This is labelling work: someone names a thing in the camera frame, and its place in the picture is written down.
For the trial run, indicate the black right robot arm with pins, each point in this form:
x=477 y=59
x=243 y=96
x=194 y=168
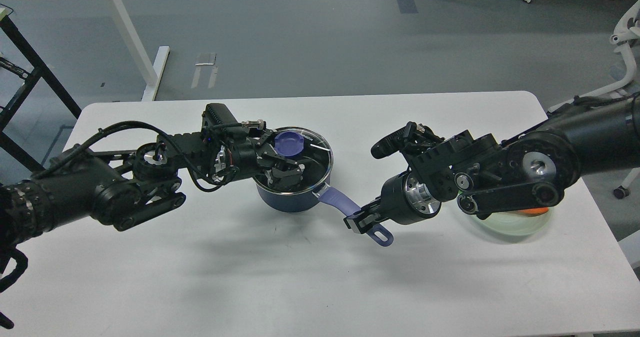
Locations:
x=533 y=169

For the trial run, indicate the pale green plate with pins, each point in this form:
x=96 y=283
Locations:
x=514 y=223

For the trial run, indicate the black metal rack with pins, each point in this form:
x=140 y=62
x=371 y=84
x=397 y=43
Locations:
x=30 y=78

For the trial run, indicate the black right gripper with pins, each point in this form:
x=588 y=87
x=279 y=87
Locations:
x=403 y=200

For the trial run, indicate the white table frame leg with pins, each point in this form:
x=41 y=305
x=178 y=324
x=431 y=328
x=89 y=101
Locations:
x=125 y=27

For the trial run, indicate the glass lid with purple knob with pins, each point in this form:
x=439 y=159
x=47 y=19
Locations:
x=301 y=145

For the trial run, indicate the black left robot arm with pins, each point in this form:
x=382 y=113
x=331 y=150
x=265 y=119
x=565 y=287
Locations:
x=127 y=174

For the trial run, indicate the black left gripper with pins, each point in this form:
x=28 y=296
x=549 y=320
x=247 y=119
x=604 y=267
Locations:
x=249 y=152

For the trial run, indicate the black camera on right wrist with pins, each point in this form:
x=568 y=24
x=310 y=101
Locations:
x=412 y=139

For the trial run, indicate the orange toy carrot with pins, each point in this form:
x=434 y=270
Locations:
x=534 y=211

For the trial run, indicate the blue saucepan with purple handle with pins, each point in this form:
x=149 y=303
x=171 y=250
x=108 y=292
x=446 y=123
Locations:
x=301 y=202

